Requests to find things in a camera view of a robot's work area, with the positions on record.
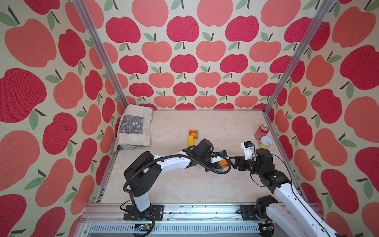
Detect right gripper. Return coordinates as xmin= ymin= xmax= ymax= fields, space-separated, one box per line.
xmin=227 ymin=155 xmax=262 ymax=177

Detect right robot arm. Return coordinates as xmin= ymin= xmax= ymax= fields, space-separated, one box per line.
xmin=229 ymin=148 xmax=340 ymax=237

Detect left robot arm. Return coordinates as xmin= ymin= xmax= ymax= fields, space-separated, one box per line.
xmin=123 ymin=139 xmax=231 ymax=220

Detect yellow tin can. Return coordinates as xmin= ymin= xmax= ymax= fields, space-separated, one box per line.
xmin=258 ymin=136 xmax=272 ymax=149

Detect red soda can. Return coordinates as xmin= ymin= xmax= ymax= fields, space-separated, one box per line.
xmin=255 ymin=124 xmax=269 ymax=140

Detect folded beige towel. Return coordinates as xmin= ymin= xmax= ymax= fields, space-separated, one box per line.
xmin=114 ymin=104 xmax=153 ymax=152

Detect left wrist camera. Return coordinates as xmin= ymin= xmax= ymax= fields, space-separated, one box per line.
xmin=214 ymin=150 xmax=229 ymax=159

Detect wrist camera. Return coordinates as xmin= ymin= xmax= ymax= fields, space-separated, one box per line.
xmin=241 ymin=141 xmax=255 ymax=161
xmin=214 ymin=150 xmax=229 ymax=159

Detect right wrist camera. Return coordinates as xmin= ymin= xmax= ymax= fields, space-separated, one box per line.
xmin=241 ymin=141 xmax=255 ymax=161

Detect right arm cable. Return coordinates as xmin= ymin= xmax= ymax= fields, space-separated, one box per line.
xmin=249 ymin=152 xmax=332 ymax=237

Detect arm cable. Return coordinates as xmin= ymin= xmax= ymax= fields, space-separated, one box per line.
xmin=122 ymin=153 xmax=232 ymax=214
xmin=249 ymin=152 xmax=332 ymax=237

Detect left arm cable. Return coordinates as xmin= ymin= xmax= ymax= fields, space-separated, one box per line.
xmin=122 ymin=153 xmax=232 ymax=214

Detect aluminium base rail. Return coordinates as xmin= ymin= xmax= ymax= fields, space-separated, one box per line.
xmin=73 ymin=202 xmax=329 ymax=237

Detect left frame post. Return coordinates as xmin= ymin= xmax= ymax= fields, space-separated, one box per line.
xmin=73 ymin=0 xmax=128 ymax=109

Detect frame post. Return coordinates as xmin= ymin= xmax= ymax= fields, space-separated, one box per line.
xmin=263 ymin=0 xmax=337 ymax=116
xmin=73 ymin=0 xmax=128 ymax=109

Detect right frame post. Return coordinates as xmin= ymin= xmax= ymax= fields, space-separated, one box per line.
xmin=263 ymin=0 xmax=337 ymax=116

